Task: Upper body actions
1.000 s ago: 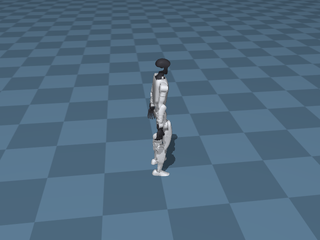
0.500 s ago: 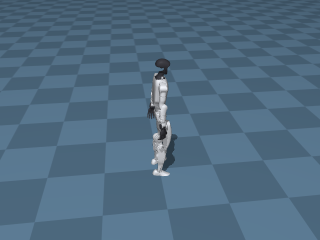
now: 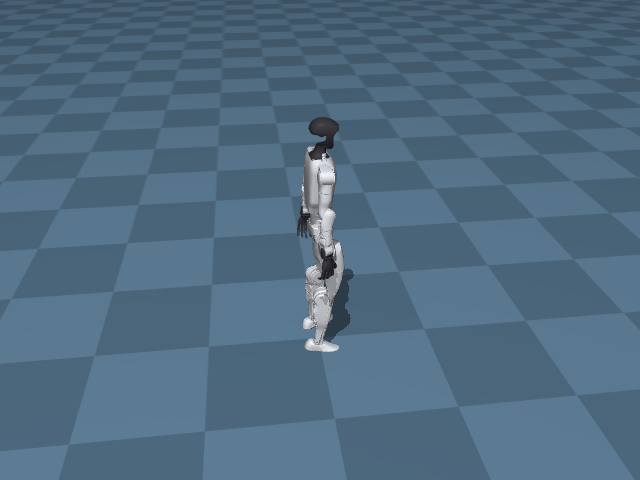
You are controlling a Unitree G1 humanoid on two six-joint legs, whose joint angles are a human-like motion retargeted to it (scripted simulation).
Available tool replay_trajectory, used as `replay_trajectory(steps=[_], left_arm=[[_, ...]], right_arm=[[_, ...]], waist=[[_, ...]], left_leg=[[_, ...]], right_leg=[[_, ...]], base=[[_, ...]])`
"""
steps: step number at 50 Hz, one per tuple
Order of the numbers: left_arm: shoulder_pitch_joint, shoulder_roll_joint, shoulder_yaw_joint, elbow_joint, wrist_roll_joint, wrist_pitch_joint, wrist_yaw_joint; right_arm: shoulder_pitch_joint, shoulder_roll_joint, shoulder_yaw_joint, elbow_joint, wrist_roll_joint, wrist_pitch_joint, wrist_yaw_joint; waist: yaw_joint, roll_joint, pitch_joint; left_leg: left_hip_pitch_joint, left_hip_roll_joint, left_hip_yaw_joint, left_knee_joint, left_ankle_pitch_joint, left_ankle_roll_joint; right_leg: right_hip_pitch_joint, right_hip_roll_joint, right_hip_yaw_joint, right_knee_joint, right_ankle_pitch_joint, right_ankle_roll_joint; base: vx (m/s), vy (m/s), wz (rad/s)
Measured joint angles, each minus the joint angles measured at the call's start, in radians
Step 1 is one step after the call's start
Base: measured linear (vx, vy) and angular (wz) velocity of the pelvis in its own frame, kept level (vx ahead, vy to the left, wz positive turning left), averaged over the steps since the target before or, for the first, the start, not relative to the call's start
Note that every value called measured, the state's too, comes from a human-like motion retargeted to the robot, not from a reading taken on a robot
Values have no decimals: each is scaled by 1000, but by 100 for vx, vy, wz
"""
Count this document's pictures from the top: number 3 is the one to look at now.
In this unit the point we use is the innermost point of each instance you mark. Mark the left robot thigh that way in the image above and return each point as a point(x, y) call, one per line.
point(315, 271)

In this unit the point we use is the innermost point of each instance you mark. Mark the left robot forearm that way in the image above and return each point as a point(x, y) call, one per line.
point(305, 211)

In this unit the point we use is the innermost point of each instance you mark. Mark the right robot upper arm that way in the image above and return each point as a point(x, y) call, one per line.
point(326, 181)

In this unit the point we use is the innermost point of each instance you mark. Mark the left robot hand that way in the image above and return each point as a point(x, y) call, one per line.
point(303, 222)

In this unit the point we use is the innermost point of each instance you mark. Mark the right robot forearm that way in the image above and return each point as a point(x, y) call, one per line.
point(325, 228)

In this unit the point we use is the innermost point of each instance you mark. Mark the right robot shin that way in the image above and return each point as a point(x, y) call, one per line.
point(322, 313)

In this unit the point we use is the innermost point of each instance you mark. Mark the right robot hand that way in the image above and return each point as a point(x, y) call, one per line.
point(328, 265)

